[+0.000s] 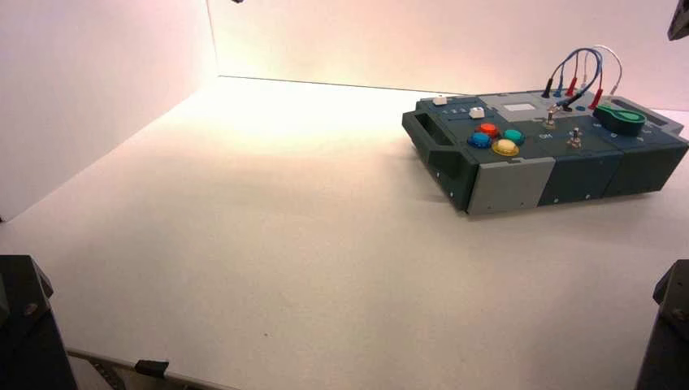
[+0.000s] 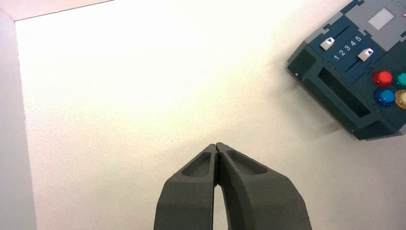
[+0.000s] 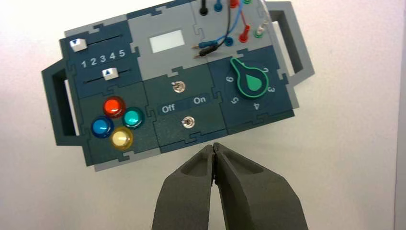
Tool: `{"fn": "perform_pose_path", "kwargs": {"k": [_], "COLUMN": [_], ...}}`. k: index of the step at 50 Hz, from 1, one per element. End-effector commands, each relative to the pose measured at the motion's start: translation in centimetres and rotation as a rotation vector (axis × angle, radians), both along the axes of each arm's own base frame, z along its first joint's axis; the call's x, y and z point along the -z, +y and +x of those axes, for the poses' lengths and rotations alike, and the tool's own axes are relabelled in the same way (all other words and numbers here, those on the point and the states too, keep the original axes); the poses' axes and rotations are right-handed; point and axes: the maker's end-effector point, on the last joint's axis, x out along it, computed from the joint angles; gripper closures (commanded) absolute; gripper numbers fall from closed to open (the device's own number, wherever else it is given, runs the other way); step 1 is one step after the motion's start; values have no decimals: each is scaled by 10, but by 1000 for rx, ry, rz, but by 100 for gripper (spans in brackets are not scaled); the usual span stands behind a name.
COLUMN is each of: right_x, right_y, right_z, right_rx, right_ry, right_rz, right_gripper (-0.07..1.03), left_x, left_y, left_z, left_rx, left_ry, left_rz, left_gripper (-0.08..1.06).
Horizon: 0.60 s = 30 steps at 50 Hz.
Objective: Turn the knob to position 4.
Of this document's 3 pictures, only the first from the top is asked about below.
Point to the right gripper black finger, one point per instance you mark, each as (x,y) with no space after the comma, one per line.
(681,21)

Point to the green rotary knob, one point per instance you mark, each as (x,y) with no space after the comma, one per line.
(619,121)

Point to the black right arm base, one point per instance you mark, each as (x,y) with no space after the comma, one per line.
(667,344)

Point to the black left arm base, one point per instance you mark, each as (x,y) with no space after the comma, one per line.
(27,334)

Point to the teal dome push button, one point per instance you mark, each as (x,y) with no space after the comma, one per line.
(515,136)

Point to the yellow dome push button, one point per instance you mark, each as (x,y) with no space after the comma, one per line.
(505,147)

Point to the red dome push button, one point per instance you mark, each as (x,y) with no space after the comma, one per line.
(489,130)

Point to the dark teal grey control box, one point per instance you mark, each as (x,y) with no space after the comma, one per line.
(511,183)

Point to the blue dome push button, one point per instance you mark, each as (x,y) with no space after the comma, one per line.
(479,141)

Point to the black table edge clamp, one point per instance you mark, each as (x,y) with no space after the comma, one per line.
(151,368)

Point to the metal toggle switch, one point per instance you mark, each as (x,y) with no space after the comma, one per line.
(575,139)
(549,119)

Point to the white slider switch cap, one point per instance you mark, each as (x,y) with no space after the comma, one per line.
(476,112)
(440,100)

